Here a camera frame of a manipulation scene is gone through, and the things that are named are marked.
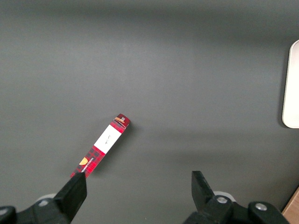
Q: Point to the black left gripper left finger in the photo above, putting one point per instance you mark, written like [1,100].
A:
[70,198]

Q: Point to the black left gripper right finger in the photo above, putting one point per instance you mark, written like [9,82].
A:
[203,193]

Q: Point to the red plaid carton box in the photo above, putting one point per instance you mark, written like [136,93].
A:
[105,142]

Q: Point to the beige plastic tray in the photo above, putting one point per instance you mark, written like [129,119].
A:
[293,88]

